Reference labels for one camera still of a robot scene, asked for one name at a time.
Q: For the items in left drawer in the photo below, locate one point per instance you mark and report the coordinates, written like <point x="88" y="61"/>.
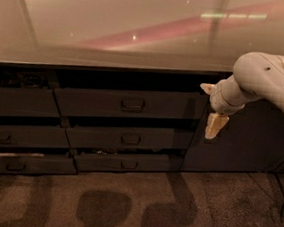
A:
<point x="23" y="79"/>

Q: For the dark drawer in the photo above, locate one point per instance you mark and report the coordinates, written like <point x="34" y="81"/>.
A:
<point x="133" y="138"/>
<point x="27" y="165"/>
<point x="129" y="103"/>
<point x="134" y="162"/>
<point x="32" y="136"/>
<point x="27" y="102"/>

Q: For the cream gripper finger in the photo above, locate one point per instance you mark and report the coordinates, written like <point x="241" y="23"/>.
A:
<point x="214" y="125"/>
<point x="207" y="88"/>

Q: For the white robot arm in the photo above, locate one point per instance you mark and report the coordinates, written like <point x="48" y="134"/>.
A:
<point x="255" y="76"/>

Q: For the dark cabinet door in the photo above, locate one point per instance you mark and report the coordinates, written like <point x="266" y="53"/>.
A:
<point x="253" y="140"/>

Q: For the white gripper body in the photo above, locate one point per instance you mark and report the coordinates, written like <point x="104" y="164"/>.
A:
<point x="220" y="99"/>

